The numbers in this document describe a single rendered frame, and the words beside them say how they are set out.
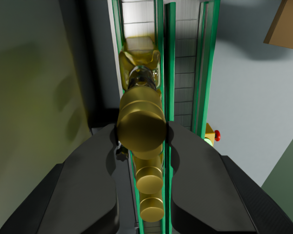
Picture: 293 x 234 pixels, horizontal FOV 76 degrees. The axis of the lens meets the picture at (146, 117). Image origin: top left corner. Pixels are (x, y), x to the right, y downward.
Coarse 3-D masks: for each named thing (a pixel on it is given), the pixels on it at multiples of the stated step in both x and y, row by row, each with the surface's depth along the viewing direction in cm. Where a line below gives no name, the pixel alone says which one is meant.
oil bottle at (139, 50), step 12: (144, 36) 39; (132, 48) 26; (144, 48) 25; (156, 48) 25; (120, 60) 24; (132, 60) 23; (144, 60) 23; (156, 60) 23; (120, 72) 24; (156, 72) 24; (156, 84) 24
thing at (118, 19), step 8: (112, 0) 30; (120, 0) 36; (120, 8) 36; (120, 16) 34; (120, 24) 33; (120, 32) 33; (120, 40) 33; (120, 48) 34; (136, 192) 52; (136, 200) 54; (144, 232) 74
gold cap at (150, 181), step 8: (136, 160) 26; (144, 160) 24; (152, 160) 24; (136, 168) 25; (144, 168) 23; (152, 168) 23; (160, 168) 24; (136, 176) 23; (144, 176) 22; (152, 176) 22; (160, 176) 23; (136, 184) 23; (144, 184) 23; (152, 184) 23; (160, 184) 23; (144, 192) 23; (152, 192) 24
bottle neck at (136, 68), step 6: (138, 66) 22; (144, 66) 23; (132, 72) 22; (138, 72) 20; (144, 72) 20; (150, 72) 22; (132, 78) 19; (138, 78) 19; (144, 78) 19; (150, 78) 19; (132, 84) 19; (138, 84) 24; (144, 84) 24; (150, 84) 19
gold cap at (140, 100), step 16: (128, 96) 14; (144, 96) 13; (128, 112) 12; (144, 112) 12; (160, 112) 12; (128, 128) 12; (144, 128) 12; (160, 128) 12; (128, 144) 13; (144, 144) 13; (160, 144) 13
